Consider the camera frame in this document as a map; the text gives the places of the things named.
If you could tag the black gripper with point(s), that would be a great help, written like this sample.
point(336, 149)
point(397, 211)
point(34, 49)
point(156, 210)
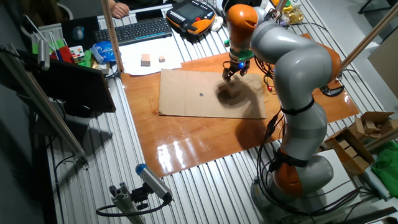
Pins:
point(238, 66)

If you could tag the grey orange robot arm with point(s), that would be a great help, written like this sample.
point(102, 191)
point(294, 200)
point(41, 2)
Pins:
point(298, 65)

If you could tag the person hand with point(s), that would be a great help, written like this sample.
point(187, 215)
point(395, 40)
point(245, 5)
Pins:
point(119, 10)

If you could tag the green gripper mounting flange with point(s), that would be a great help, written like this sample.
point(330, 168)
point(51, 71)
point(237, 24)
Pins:
point(244, 56)

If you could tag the small green object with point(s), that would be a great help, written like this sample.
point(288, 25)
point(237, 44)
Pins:
point(227, 43)

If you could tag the white rounded object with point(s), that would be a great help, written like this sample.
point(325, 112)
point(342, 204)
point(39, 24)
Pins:
point(217, 24)

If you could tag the flat cardboard sheet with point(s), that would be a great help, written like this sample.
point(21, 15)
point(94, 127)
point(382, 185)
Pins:
point(186, 93)

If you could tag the orange black teach pendant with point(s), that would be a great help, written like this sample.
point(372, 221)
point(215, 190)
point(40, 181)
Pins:
point(189, 15)

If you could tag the small wooden cube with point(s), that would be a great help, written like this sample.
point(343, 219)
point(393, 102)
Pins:
point(161, 58)

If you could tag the glossy orange wooden board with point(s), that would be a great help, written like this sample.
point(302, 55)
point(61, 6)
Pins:
point(186, 140)

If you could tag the large wooden cube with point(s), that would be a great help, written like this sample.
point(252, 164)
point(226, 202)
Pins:
point(145, 60)

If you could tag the white paper sheet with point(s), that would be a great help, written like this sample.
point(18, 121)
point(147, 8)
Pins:
point(133, 59)

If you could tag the black phone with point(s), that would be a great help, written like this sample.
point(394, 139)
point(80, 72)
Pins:
point(149, 14)

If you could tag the black computer keyboard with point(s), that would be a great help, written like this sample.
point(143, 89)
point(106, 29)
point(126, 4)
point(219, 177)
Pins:
point(133, 31)

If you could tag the wooden pole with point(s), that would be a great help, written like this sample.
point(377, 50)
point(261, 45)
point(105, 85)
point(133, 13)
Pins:
point(382, 139)
point(112, 34)
point(370, 35)

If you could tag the blue plastic packet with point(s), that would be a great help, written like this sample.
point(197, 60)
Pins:
point(105, 51)

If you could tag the cardboard box of wood blocks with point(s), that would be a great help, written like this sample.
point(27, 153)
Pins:
point(348, 149)

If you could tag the brown board panel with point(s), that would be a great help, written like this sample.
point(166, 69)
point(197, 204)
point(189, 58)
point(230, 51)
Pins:
point(385, 65)

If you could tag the black mouse pad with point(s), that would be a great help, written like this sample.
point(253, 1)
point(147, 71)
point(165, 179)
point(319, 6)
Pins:
point(90, 28)

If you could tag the black chair base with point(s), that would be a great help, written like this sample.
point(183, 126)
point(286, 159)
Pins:
point(373, 4)

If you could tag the colourful puzzle cube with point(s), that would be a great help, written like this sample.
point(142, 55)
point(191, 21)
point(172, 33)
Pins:
point(76, 53)

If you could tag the dark flat panel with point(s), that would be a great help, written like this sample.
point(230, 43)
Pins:
point(74, 87)

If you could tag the grey computer mouse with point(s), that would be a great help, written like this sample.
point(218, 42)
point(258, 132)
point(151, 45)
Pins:
point(78, 33)

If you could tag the red plastic item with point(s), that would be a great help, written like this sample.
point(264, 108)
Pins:
point(63, 54)

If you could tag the grey rolled sheet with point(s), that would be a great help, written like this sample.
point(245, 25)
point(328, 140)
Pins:
point(374, 185)

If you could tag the green cloth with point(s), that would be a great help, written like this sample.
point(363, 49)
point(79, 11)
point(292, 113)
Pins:
point(388, 171)

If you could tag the silver camera with blue cap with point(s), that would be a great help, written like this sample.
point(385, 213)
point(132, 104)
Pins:
point(154, 182)

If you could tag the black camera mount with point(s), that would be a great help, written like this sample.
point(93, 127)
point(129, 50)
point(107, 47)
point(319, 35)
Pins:
point(140, 196)

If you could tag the aluminium profile bracket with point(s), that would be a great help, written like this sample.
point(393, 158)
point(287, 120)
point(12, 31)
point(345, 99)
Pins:
point(124, 202)

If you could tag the aluminium frame rail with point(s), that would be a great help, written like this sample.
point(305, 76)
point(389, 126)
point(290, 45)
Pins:
point(46, 112)

